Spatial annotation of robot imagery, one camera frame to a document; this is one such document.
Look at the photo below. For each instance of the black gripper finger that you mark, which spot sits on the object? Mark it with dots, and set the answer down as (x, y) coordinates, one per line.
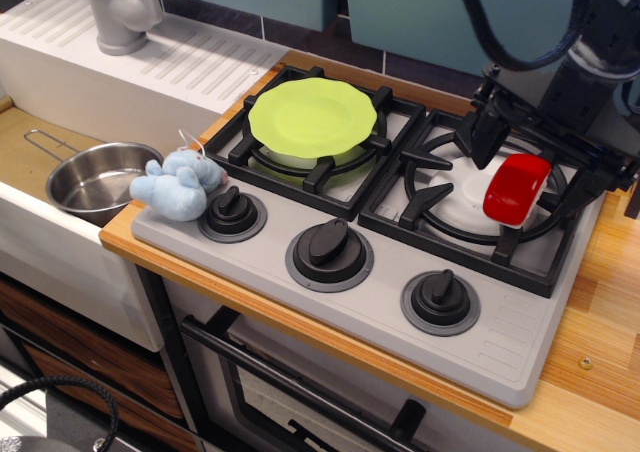
(489, 132)
(584, 188)

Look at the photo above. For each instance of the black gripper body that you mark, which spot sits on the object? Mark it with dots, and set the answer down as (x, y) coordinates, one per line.
(570, 112)

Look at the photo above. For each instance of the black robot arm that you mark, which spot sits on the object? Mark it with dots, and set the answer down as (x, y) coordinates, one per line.
(602, 39)

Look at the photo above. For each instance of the red salmon sushi toy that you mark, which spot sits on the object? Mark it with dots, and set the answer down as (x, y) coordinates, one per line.
(515, 189)

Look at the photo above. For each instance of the black right burner grate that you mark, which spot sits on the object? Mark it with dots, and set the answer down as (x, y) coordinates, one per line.
(432, 198)

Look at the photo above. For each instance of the black burner grate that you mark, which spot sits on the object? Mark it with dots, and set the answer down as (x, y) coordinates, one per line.
(336, 185)
(432, 198)

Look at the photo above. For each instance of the grey toy stove top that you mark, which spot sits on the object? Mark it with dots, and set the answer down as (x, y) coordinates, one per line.
(500, 357)

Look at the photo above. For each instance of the black left burner grate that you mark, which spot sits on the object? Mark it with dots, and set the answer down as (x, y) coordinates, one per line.
(336, 185)

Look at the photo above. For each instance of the green plastic plate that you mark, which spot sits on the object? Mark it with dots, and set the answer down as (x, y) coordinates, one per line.
(312, 118)

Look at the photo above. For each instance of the black right stove knob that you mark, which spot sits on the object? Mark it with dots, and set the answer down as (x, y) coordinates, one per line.
(440, 303)

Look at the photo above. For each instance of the black stove knob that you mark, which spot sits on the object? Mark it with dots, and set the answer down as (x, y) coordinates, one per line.
(440, 303)
(233, 217)
(329, 258)

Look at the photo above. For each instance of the black middle stove knob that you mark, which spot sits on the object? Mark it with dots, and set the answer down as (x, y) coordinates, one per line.
(329, 258)

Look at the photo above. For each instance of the black left stove knob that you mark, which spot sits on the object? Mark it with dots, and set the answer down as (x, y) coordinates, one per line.
(233, 217)

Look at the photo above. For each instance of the blue plush toy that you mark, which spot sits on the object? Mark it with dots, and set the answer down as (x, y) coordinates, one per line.
(178, 188)

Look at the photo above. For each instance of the grey toy faucet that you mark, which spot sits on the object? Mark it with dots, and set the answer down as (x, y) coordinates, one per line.
(122, 25)

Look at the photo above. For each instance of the stainless steel pot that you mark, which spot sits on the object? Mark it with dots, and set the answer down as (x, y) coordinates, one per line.
(93, 184)

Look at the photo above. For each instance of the white toy sink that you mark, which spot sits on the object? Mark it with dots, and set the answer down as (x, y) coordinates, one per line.
(59, 94)

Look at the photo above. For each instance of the wooden drawer front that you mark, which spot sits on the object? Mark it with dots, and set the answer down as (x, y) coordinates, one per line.
(51, 339)

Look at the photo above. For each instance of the black oven door handle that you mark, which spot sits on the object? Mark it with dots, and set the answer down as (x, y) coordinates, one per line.
(290, 412)

